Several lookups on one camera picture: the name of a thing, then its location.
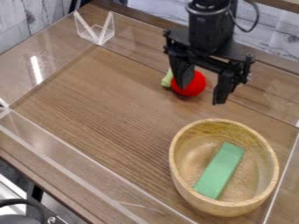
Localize brown wooden bowl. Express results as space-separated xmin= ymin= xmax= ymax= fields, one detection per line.
xmin=168 ymin=118 xmax=279 ymax=217

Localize black metal table leg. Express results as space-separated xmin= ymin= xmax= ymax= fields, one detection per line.
xmin=32 ymin=185 xmax=42 ymax=202

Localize clear acrylic tray wall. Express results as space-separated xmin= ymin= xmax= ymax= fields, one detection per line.
xmin=0 ymin=99 xmax=196 ymax=224

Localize green rectangular block stick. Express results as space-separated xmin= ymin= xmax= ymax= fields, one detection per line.
xmin=192 ymin=142 xmax=244 ymax=200

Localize clear acrylic corner bracket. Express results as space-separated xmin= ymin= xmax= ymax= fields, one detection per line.
xmin=73 ymin=11 xmax=115 ymax=46

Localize red felt ball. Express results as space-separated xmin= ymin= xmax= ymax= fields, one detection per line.
xmin=171 ymin=70 xmax=207 ymax=97

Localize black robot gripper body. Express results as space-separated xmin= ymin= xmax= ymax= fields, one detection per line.
xmin=163 ymin=28 xmax=255 ymax=85

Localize black cable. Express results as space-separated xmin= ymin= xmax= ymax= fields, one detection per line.
xmin=0 ymin=198 xmax=40 ymax=224

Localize small light green block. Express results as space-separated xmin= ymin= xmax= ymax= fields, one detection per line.
xmin=161 ymin=69 xmax=173 ymax=88

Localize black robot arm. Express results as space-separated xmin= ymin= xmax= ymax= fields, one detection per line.
xmin=163 ymin=0 xmax=255 ymax=104

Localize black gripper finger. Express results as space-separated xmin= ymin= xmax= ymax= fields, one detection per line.
xmin=168 ymin=55 xmax=195 ymax=89
xmin=212 ymin=70 xmax=233 ymax=105

